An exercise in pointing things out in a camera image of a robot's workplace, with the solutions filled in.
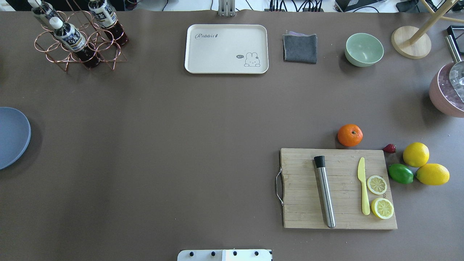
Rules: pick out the orange fruit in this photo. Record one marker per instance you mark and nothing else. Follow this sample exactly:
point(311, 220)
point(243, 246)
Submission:
point(350, 135)

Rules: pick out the upper lemon slice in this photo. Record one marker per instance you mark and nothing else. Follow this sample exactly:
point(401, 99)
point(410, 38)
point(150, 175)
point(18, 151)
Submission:
point(377, 185)

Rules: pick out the round yellow lemon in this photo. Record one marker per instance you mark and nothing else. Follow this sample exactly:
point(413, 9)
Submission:
point(416, 154)

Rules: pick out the pink ice bucket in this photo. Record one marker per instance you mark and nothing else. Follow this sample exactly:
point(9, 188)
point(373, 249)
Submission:
point(443, 95)

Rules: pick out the grey folded cloth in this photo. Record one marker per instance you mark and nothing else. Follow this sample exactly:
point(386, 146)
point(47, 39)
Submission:
point(299, 47)

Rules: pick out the yellow plastic knife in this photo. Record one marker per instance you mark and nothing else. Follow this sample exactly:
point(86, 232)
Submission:
point(361, 174)

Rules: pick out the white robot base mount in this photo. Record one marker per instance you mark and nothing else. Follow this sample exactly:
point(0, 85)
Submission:
point(226, 255)

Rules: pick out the oval yellow lemon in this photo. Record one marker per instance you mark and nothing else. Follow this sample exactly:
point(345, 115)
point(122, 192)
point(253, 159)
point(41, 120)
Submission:
point(433, 174)

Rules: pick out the front tea bottle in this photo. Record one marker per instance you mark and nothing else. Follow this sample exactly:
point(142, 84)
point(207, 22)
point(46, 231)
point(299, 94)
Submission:
point(74, 41)

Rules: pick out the wooden cutting board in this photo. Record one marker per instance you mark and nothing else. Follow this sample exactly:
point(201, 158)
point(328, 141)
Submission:
point(302, 197)

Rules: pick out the wooden stand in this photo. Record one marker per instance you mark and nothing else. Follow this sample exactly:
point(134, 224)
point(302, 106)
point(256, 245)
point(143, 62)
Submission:
point(414, 43)

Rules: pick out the green lime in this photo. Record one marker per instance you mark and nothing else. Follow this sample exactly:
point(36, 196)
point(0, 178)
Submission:
point(400, 173)

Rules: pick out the red strawberry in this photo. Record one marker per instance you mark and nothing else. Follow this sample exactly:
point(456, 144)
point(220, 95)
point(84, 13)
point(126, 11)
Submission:
point(390, 148)

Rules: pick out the green bowl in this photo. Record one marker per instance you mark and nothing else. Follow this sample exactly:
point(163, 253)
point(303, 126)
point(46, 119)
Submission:
point(363, 50)

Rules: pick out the metal camera pole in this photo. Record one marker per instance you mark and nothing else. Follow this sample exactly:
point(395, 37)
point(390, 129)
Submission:
point(226, 8)

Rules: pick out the cream rabbit tray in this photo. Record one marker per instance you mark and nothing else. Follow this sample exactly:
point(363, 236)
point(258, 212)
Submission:
point(227, 48)

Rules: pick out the right rear tea bottle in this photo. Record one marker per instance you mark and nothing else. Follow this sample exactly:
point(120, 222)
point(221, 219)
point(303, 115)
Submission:
point(106, 18)

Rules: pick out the steel ice scoop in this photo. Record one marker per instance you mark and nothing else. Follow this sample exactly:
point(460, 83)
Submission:
point(456, 74)

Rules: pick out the blue plate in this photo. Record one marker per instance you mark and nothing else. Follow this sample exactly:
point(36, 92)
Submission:
point(15, 135)

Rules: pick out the copper wire bottle rack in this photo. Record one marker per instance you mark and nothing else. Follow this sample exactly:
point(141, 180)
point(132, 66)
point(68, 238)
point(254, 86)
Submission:
point(80, 16)

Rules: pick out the lemon slice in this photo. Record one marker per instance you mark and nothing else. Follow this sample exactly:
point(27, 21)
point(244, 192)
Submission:
point(382, 208)
point(377, 185)

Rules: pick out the lower lemon slice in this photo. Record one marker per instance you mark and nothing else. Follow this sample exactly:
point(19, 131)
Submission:
point(382, 208)

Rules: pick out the steel muddler black tip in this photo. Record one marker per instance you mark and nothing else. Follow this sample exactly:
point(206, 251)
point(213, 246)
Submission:
point(320, 167)

